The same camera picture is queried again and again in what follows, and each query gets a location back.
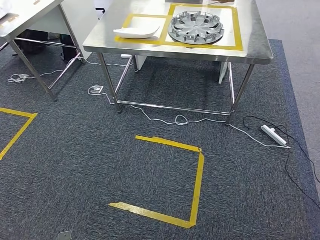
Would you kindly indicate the white curved plastic part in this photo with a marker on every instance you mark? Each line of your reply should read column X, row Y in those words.
column 137, row 32

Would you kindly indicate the stainless steel workbench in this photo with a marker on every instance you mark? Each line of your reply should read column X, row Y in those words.
column 25, row 13
column 105, row 36

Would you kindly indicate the metal floor socket plate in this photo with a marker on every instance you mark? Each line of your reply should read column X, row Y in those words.
column 96, row 89

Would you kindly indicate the grey wheel hubcap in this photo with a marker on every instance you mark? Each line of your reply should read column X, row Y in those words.
column 197, row 31

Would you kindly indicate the black office chair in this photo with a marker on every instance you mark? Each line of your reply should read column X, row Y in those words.
column 100, row 10

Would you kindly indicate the white cabinet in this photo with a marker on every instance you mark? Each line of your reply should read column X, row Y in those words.
column 80, row 20

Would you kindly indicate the white power strip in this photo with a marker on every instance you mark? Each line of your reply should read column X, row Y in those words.
column 273, row 135

